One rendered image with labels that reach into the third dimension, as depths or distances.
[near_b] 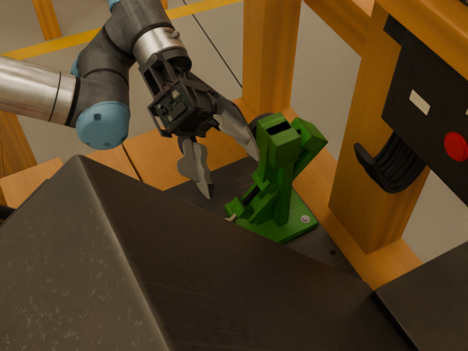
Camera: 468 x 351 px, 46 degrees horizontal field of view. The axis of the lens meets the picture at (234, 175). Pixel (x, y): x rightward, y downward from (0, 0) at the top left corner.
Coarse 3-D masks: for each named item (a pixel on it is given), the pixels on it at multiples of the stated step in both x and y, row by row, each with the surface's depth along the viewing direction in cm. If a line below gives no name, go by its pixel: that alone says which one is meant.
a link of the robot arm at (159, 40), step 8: (152, 32) 82; (160, 32) 82; (168, 32) 83; (176, 32) 83; (144, 40) 82; (152, 40) 82; (160, 40) 82; (168, 40) 82; (176, 40) 83; (136, 48) 83; (144, 48) 82; (152, 48) 82; (160, 48) 81; (168, 48) 82; (176, 48) 83; (184, 48) 84; (136, 56) 84; (144, 56) 82
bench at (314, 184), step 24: (288, 120) 136; (144, 144) 131; (168, 144) 131; (216, 144) 131; (120, 168) 126; (144, 168) 126; (168, 168) 126; (216, 168) 126; (312, 168) 126; (312, 192) 122; (336, 240) 114; (360, 264) 111; (384, 264) 111; (408, 264) 111
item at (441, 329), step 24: (432, 264) 70; (456, 264) 70; (384, 288) 68; (408, 288) 68; (432, 288) 68; (456, 288) 68; (384, 312) 67; (408, 312) 66; (432, 312) 66; (456, 312) 66; (408, 336) 64; (432, 336) 64; (456, 336) 64
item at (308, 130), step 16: (304, 128) 97; (304, 144) 97; (320, 144) 99; (304, 160) 101; (256, 176) 103; (272, 176) 102; (256, 192) 104; (272, 192) 104; (240, 208) 105; (256, 208) 106
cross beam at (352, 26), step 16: (304, 0) 114; (320, 0) 108; (336, 0) 103; (352, 0) 99; (368, 0) 99; (320, 16) 110; (336, 16) 105; (352, 16) 101; (368, 16) 97; (336, 32) 107; (352, 32) 103; (352, 48) 105
